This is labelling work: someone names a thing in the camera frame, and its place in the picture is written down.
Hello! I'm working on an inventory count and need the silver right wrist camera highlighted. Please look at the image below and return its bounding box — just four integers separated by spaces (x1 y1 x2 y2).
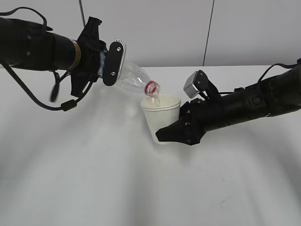
183 70 209 99

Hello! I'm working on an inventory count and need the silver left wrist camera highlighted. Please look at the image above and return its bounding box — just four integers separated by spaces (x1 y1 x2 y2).
102 39 126 86

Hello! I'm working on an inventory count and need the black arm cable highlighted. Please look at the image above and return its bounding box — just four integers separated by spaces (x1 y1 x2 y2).
257 57 301 83
0 6 95 112

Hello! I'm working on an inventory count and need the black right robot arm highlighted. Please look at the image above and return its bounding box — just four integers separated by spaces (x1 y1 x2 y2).
155 60 301 145

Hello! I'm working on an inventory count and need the white paper cup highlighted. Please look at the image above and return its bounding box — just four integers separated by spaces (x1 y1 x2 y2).
140 95 181 145

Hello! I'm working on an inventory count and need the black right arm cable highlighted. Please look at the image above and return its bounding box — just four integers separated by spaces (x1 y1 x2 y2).
257 57 301 83

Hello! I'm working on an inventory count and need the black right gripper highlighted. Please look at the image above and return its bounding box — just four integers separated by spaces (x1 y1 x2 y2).
155 97 226 145

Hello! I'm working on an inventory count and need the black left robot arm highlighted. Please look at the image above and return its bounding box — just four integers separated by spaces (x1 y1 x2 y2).
0 17 106 97

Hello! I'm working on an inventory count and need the clear plastic water bottle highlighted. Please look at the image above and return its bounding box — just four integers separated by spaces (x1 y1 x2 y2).
98 51 162 98

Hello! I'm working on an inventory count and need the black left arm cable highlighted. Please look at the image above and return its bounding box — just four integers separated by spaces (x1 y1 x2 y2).
0 6 95 112

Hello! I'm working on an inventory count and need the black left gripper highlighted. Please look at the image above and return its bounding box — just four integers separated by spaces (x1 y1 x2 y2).
71 16 107 97

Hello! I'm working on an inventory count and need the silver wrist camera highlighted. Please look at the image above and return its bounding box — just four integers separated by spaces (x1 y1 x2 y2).
183 70 209 99
102 39 126 86

